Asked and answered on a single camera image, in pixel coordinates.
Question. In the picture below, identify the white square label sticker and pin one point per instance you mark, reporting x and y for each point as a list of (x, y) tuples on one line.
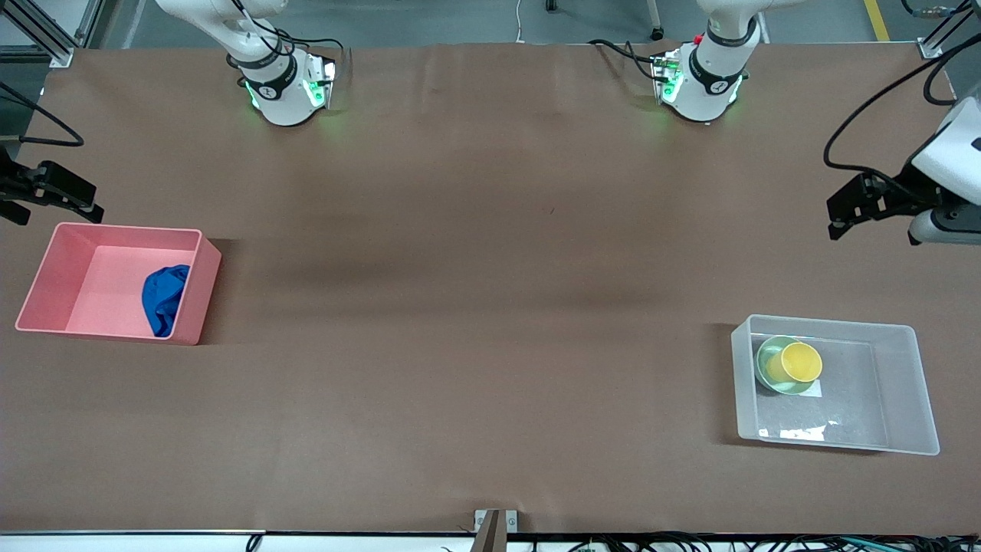
[(814, 389)]

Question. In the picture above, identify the metal table edge bracket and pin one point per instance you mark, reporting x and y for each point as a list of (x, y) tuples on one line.
[(495, 529)]

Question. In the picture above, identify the pink plastic bin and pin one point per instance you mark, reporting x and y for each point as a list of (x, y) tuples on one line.
[(100, 291)]

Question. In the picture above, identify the blue cloth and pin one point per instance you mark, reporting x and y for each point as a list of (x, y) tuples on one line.
[(162, 299)]

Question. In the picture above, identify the yellow plastic cup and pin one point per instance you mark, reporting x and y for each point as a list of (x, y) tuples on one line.
[(801, 362)]

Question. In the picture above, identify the brown table cover sheet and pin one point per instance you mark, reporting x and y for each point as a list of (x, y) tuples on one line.
[(490, 253)]

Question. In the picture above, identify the aluminium frame profile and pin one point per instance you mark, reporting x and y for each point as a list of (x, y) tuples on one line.
[(42, 34), (939, 38)]

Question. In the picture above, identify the green ceramic bowl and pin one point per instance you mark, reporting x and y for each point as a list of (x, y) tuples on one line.
[(766, 368)]

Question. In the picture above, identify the clear plastic storage box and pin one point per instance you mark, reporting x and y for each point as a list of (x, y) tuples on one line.
[(858, 414)]

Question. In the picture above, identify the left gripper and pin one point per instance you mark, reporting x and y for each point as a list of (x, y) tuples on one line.
[(907, 191)]

